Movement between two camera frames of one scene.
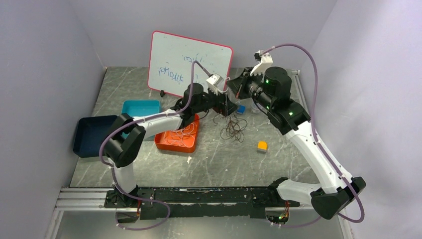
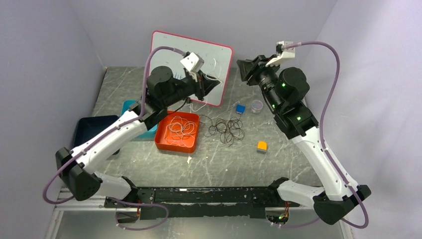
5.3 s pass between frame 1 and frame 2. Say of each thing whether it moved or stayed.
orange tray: stayed
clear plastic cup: stayed
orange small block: stayed
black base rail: stayed
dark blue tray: stayed
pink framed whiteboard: stayed
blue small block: stayed
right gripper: moved
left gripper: moved
